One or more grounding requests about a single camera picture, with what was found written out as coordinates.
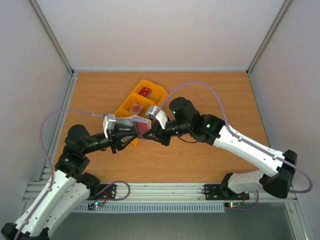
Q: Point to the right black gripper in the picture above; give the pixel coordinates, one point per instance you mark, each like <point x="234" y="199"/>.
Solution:
<point x="164" y="133"/>

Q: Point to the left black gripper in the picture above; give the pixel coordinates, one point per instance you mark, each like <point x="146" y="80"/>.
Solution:
<point x="117" y="142"/>

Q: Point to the red credit card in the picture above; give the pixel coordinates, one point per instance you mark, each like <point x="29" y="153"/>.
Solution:
<point x="140" y="128"/>

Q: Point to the pink leather card holder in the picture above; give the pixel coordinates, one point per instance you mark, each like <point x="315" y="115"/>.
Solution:
<point x="125" y="124"/>

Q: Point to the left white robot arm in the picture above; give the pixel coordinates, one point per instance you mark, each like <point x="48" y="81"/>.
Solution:
<point x="69" y="184"/>

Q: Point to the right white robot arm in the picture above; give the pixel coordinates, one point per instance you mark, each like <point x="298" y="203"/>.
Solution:
<point x="275" y="168"/>

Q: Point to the pink circle card stack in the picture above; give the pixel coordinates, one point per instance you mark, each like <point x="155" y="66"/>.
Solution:
<point x="136" y="109"/>

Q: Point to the red card stack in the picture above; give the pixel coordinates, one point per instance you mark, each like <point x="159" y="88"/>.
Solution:
<point x="145" y="92"/>

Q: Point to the yellow three-compartment bin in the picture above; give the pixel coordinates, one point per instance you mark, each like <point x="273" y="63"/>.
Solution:
<point x="156" y="98"/>

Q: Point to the left small circuit board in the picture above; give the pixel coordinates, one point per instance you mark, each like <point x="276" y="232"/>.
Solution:
<point x="95" y="205"/>

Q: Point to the small circuit board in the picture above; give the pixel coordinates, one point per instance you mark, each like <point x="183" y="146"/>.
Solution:
<point x="232" y="205"/>
<point x="95" y="205"/>

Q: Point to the right small circuit board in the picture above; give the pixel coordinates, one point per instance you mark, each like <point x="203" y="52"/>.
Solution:
<point x="232" y="205"/>

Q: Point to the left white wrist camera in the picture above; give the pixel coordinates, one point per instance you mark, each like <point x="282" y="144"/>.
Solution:
<point x="109" y="122"/>

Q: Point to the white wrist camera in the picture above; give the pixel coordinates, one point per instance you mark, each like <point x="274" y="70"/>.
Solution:
<point x="156" y="113"/>
<point x="109" y="122"/>

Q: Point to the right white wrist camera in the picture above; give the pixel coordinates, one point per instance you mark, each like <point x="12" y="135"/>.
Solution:
<point x="156" y="113"/>

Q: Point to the aluminium front rail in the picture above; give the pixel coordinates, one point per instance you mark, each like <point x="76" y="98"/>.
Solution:
<point x="164" y="193"/>

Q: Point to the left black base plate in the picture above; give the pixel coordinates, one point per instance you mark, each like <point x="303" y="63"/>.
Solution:
<point x="109" y="193"/>

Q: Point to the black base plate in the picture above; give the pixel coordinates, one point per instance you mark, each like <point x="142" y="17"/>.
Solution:
<point x="109" y="193"/>
<point x="214" y="192"/>

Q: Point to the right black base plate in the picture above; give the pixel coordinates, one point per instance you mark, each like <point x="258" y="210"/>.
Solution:
<point x="214" y="192"/>

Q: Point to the grey slotted cable duct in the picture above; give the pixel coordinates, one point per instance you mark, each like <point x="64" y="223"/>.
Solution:
<point x="137" y="208"/>

